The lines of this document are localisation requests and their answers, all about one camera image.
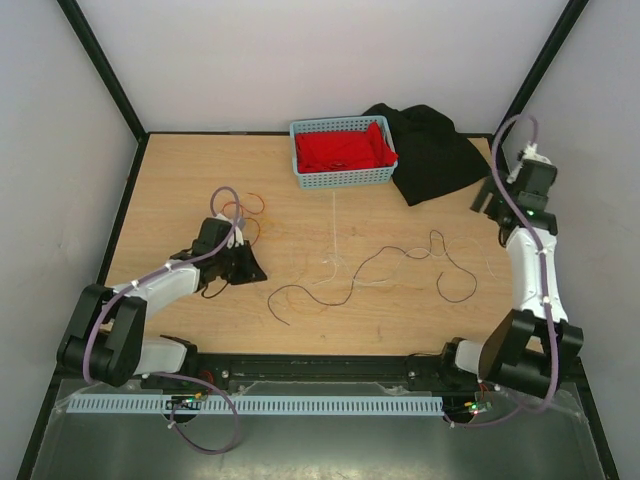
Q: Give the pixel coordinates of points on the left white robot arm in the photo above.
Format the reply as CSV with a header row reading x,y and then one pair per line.
x,y
104,340

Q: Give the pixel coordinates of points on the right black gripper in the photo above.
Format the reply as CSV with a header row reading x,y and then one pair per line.
x,y
489,185

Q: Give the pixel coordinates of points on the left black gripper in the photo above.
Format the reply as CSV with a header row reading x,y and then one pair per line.
x,y
251,271

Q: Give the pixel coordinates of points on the red cloth in basket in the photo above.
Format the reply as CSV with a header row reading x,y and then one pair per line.
x,y
336,151

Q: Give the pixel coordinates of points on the black metal frame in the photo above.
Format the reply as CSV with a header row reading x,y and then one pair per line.
x,y
576,375

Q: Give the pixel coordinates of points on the black folded cloth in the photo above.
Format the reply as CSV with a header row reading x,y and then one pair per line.
x,y
433,158

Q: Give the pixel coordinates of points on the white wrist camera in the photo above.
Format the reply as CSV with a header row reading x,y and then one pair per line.
x,y
528,154
237,238

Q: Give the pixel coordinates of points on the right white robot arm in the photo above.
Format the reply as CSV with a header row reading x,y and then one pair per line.
x,y
534,344

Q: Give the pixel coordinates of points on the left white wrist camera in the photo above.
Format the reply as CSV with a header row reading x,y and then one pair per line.
x,y
237,238

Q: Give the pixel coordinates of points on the light blue slotted cable duct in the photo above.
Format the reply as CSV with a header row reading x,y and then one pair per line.
x,y
258,405

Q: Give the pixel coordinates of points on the white zip tie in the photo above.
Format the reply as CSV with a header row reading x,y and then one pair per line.
x,y
334,256

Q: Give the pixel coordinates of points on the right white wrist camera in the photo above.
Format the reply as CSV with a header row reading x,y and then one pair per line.
x,y
528,154

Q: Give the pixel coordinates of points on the light blue perforated basket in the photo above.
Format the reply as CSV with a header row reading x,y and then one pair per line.
x,y
342,178

